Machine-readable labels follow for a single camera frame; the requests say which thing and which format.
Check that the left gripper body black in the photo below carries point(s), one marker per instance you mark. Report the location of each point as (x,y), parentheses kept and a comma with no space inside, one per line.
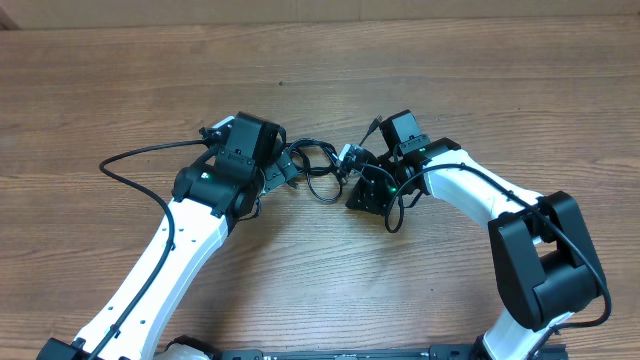
(276,173)

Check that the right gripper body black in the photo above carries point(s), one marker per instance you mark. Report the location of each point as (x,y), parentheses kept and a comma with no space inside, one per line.
(387,180)

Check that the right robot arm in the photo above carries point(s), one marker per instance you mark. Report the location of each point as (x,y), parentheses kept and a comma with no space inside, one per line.
(545,263)

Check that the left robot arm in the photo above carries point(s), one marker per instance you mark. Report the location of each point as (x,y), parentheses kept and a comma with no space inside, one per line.
(220,188)

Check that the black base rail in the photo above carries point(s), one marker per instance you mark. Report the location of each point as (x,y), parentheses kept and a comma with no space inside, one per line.
(345,355)

